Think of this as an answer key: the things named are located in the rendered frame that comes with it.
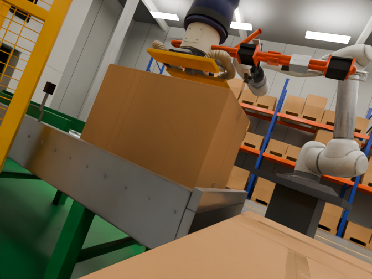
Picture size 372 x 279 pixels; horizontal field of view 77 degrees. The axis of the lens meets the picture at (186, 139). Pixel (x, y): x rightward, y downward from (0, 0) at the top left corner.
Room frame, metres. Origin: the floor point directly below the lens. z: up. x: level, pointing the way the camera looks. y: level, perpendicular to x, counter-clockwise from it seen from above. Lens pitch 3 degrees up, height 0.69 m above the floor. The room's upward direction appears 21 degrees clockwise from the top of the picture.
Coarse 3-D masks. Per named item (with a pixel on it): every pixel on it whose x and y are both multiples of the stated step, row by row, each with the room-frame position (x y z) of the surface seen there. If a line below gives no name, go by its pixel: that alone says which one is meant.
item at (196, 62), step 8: (152, 56) 1.10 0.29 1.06; (160, 56) 1.06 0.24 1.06; (168, 56) 1.03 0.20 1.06; (176, 56) 0.99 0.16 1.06; (184, 56) 0.97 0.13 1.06; (192, 56) 0.96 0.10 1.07; (200, 56) 0.94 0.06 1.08; (176, 64) 1.09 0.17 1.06; (184, 64) 1.05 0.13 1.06; (192, 64) 1.01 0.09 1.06; (200, 64) 0.98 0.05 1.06; (208, 64) 0.95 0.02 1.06; (216, 64) 0.96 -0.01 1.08; (216, 72) 0.99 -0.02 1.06
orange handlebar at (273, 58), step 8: (176, 40) 1.14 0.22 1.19; (216, 48) 1.05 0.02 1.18; (224, 48) 1.03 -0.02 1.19; (232, 48) 1.01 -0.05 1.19; (232, 56) 1.06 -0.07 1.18; (264, 56) 0.96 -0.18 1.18; (272, 56) 0.94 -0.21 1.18; (280, 56) 0.92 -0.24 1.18; (288, 56) 0.91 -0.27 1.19; (272, 64) 0.99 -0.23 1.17; (280, 64) 0.97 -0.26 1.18; (288, 64) 0.95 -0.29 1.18; (312, 64) 0.88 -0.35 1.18; (320, 64) 0.86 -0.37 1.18; (352, 72) 0.83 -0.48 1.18
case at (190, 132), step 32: (96, 96) 1.07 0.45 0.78; (128, 96) 0.99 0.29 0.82; (160, 96) 0.92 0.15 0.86; (192, 96) 0.86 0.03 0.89; (224, 96) 0.80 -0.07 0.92; (96, 128) 1.03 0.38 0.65; (128, 128) 0.96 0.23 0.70; (160, 128) 0.89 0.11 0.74; (192, 128) 0.84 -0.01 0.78; (224, 128) 0.87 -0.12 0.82; (128, 160) 0.93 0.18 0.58; (160, 160) 0.87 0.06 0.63; (192, 160) 0.82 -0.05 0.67; (224, 160) 0.99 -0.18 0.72
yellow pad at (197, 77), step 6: (168, 72) 1.25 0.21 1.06; (174, 72) 1.21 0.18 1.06; (180, 72) 1.19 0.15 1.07; (180, 78) 1.27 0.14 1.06; (186, 78) 1.23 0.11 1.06; (192, 78) 1.20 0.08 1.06; (198, 78) 1.16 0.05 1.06; (204, 78) 1.13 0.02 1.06; (210, 78) 1.12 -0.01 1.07; (216, 78) 1.11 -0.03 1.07; (210, 84) 1.18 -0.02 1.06; (216, 84) 1.15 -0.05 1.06; (222, 84) 1.12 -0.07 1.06
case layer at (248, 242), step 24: (240, 216) 0.84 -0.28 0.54; (192, 240) 0.43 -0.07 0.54; (216, 240) 0.48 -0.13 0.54; (240, 240) 0.55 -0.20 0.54; (264, 240) 0.63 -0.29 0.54; (288, 240) 0.75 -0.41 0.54; (312, 240) 0.91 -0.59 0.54; (120, 264) 0.27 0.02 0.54; (144, 264) 0.29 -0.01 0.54; (168, 264) 0.31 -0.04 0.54; (192, 264) 0.34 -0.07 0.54; (216, 264) 0.37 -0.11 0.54; (240, 264) 0.41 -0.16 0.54; (264, 264) 0.45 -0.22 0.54; (288, 264) 0.51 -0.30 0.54; (312, 264) 0.58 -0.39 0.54; (336, 264) 0.67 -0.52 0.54; (360, 264) 0.80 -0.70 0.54
